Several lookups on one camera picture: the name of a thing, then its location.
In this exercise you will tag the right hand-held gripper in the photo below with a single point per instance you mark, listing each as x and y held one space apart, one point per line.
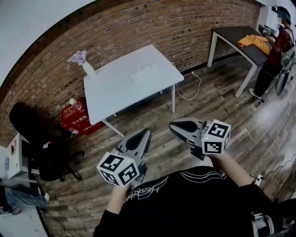
216 139

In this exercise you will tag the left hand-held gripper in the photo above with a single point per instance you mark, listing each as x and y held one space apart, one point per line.
120 171

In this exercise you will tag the white power strip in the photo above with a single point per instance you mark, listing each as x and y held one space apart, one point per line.
138 76

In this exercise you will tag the person's right forearm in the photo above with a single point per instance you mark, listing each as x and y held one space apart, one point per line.
231 169

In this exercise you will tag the person's left forearm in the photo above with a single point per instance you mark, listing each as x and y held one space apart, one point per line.
118 199

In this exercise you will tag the red box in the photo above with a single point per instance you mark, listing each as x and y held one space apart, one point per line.
76 118

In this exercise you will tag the black printed shirt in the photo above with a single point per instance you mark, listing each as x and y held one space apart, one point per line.
185 208

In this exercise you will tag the white vase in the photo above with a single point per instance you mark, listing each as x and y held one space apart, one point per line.
89 69

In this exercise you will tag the small white extension socket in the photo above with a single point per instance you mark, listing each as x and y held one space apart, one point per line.
259 179

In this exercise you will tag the black office chair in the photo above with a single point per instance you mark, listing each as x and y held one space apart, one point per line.
34 129

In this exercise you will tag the purple flowers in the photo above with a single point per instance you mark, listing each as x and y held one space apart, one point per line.
79 58

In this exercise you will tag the dark table with white legs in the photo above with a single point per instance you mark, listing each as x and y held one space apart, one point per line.
233 34

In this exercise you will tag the grey chair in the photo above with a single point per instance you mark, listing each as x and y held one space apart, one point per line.
283 81

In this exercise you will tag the orange cloth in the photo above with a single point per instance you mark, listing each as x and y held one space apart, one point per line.
254 42

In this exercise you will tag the grey waist-mounted device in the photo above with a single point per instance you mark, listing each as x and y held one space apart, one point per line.
261 224

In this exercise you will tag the white cabinet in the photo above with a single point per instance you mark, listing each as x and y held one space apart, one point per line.
10 162

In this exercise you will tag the white desk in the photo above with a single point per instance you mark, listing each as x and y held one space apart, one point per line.
20 224

